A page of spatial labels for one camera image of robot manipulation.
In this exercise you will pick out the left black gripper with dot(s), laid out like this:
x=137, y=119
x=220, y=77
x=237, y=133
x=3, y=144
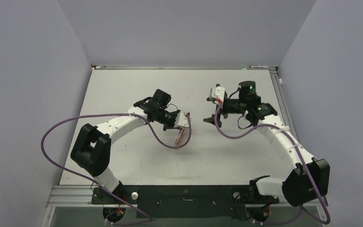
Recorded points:
x=171, y=126

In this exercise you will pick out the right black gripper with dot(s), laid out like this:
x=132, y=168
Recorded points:
x=223, y=110

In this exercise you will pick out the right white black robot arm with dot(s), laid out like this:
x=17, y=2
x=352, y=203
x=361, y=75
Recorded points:
x=309, y=176

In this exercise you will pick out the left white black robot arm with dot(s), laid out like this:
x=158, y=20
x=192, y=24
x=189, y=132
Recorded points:
x=92, y=148

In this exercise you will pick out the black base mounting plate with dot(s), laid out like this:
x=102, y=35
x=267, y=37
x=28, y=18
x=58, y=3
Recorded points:
x=200, y=210

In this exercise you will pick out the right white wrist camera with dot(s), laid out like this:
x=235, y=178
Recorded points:
x=217, y=94

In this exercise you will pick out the right aluminium rail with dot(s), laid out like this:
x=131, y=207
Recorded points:
x=289, y=109

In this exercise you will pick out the aluminium rail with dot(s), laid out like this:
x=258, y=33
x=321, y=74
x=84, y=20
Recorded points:
x=289, y=109
x=124, y=67
x=76, y=195

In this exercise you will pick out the back aluminium rail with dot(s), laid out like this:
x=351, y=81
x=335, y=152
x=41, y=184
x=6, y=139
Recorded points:
x=124, y=67

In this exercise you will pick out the front aluminium rail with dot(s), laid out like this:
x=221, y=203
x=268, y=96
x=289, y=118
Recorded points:
x=76, y=195

